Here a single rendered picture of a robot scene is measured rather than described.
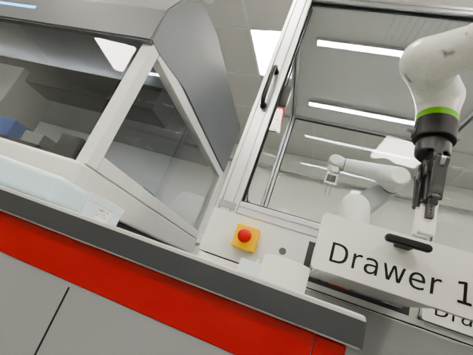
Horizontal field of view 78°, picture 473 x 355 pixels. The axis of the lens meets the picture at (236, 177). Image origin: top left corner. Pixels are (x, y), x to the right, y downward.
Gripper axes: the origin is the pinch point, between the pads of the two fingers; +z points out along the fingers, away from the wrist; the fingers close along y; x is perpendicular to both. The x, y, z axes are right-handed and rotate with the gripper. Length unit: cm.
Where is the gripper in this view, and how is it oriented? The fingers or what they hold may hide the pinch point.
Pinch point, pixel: (424, 221)
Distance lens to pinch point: 76.8
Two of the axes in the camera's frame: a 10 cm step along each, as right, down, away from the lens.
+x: 9.3, 2.5, -2.6
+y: -1.5, -3.9, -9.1
